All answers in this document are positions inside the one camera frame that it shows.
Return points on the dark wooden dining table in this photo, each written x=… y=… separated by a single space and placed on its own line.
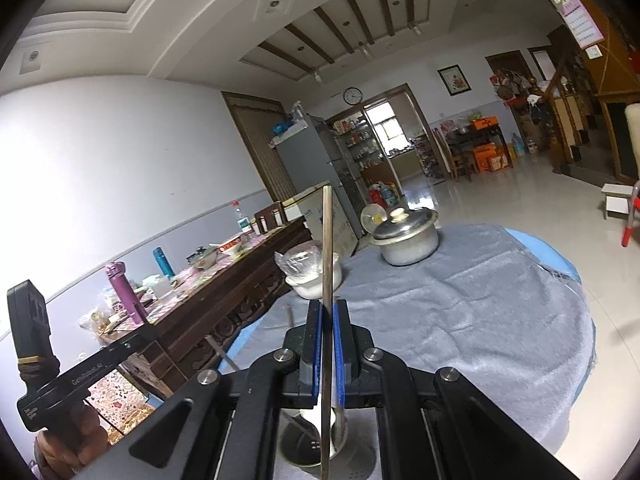
x=480 y=135

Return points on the metal spoon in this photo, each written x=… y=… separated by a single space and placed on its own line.
x=340 y=435

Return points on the red chair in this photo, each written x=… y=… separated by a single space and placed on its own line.
x=635 y=205

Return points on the purple bottle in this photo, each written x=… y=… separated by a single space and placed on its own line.
x=125 y=292

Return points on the dark wooden sideboard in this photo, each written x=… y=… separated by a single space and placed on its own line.
x=210 y=305

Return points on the orange box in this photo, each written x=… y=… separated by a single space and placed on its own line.
x=485 y=122

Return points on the blue water jug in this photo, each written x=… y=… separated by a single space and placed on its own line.
x=518 y=146

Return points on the red and white bowl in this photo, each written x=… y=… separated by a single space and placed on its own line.
x=231 y=247

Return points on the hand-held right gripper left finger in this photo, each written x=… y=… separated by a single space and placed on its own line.
x=312 y=355

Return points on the detergent bottles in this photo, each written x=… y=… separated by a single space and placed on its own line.
x=384 y=195

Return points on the wooden lattice screen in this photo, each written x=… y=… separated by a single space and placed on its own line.
x=255 y=150

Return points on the white step stool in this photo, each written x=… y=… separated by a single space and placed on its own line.
x=617 y=190

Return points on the framed wall picture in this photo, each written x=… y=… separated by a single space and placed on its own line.
x=455 y=80

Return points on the metal bowl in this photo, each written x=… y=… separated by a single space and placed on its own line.
x=204 y=258

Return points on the grey tablecloth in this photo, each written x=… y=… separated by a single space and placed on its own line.
x=475 y=320

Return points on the person's left hand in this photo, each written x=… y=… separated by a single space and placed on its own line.
x=95 y=430

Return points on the pink wall calendar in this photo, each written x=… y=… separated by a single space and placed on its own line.
x=582 y=25

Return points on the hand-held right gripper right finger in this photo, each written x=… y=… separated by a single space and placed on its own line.
x=340 y=355

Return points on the blue thermos bottle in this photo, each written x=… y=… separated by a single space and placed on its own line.
x=163 y=262

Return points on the metal pot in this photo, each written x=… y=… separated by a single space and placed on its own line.
x=407 y=252

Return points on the small floor fan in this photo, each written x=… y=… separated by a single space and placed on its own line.
x=372 y=217

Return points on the grey refrigerator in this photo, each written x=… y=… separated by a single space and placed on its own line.
x=310 y=160

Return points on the wooden staircase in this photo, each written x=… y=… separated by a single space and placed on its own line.
x=575 y=125

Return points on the white chest freezer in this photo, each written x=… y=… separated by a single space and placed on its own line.
x=305 y=210

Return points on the stack of orange boxes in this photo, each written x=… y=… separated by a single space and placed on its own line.
x=492 y=157

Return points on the metal pot lid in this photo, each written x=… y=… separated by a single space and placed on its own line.
x=407 y=227

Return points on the round wall clock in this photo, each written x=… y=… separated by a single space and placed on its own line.
x=352 y=95

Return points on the shelf of goods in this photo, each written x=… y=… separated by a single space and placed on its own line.
x=360 y=150

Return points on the clear bottle with red cap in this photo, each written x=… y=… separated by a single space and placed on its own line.
x=242 y=220

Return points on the white bowl with plastic wrap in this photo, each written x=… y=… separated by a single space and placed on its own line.
x=310 y=285

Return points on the wall light switch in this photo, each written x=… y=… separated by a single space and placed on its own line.
x=594 y=52

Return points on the grey utensil holder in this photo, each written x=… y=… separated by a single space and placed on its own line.
x=360 y=455

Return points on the patterned gift bag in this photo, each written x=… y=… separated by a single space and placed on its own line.
x=120 y=400

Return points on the wooden chopstick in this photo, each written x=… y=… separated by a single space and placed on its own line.
x=225 y=355
x=290 y=317
x=327 y=240

